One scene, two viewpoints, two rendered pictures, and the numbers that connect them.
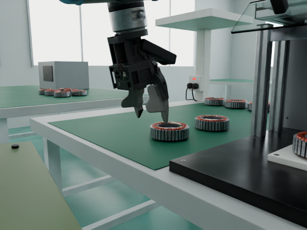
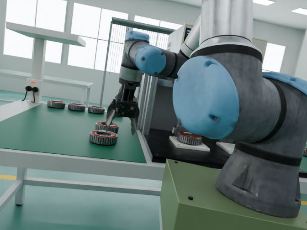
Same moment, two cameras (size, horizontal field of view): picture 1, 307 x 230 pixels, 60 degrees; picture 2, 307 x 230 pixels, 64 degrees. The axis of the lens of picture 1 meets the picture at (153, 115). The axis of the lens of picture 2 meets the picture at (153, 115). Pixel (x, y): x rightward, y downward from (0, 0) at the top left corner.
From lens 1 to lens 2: 0.71 m
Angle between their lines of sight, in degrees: 59
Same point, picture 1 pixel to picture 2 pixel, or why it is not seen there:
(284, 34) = (165, 83)
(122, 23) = (137, 77)
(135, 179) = (135, 171)
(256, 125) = (146, 128)
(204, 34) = (43, 44)
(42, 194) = not seen: hidden behind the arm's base
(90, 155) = (76, 165)
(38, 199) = not seen: hidden behind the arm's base
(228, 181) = (187, 159)
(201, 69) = (38, 74)
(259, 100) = (150, 115)
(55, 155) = not seen: outside the picture
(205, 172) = (175, 158)
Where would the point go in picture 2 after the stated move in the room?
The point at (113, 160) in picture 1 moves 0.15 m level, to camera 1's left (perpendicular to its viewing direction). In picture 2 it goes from (111, 164) to (75, 175)
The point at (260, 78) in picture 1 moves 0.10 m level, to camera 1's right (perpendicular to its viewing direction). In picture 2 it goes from (150, 103) to (161, 103)
